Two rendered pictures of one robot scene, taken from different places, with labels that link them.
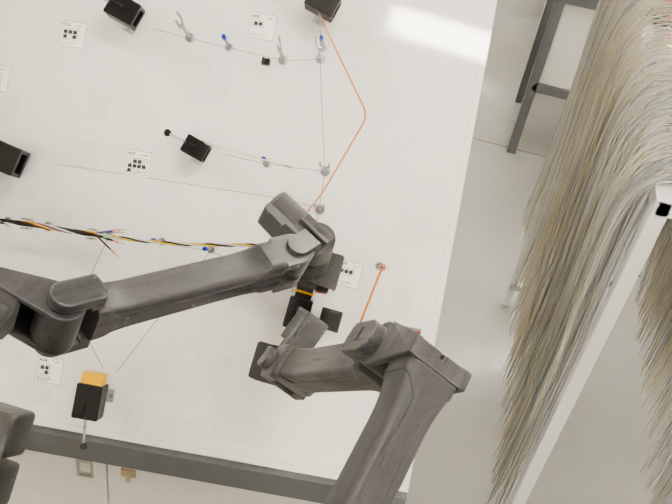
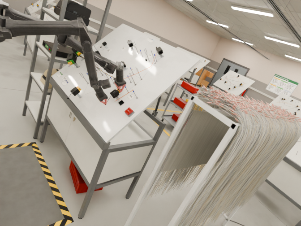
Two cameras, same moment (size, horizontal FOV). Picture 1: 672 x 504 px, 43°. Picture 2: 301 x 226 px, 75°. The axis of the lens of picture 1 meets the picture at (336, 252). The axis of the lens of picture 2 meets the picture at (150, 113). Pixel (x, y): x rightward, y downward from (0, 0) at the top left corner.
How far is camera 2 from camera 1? 1.26 m
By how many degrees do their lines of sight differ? 38
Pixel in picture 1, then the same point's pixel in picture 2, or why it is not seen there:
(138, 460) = (74, 110)
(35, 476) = (64, 114)
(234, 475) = (83, 121)
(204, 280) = not seen: hidden behind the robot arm
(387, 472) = (52, 23)
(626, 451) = not seen: outside the picture
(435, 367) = (78, 22)
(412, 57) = (171, 67)
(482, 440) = (166, 217)
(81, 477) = (69, 117)
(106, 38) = (127, 50)
